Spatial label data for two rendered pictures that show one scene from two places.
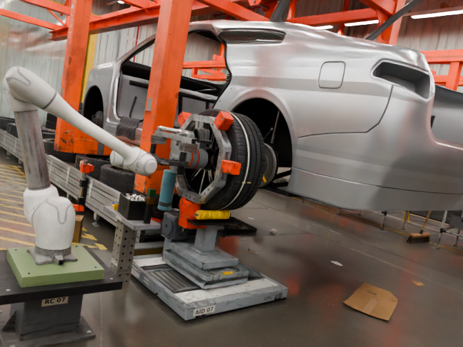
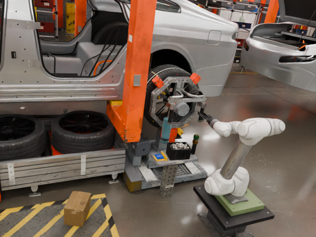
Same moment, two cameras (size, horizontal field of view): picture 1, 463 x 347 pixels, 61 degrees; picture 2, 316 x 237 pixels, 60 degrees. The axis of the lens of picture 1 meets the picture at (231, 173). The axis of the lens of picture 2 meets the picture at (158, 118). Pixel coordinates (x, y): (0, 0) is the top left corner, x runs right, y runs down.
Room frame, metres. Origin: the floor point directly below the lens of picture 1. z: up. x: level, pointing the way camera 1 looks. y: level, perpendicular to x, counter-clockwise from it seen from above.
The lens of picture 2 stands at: (2.02, 2.80, 1.82)
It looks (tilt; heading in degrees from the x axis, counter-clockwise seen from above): 24 degrees down; 284
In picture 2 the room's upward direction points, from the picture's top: 8 degrees clockwise
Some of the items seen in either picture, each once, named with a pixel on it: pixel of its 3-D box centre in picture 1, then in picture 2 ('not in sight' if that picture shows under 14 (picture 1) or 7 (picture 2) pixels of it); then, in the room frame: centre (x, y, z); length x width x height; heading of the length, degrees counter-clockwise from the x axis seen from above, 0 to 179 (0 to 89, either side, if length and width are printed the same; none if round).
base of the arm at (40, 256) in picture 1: (54, 251); (236, 192); (1.75, 0.74, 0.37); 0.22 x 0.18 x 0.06; 41
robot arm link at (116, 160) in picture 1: (127, 158); (223, 129); (1.98, 0.53, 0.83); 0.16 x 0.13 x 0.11; 132
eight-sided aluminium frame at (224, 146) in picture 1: (198, 158); (175, 103); (2.50, 0.22, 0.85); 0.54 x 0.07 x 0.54; 42
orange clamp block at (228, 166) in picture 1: (230, 167); not in sight; (2.27, 0.01, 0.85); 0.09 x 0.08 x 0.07; 42
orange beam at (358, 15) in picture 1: (323, 20); not in sight; (5.36, -0.84, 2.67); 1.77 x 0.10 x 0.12; 42
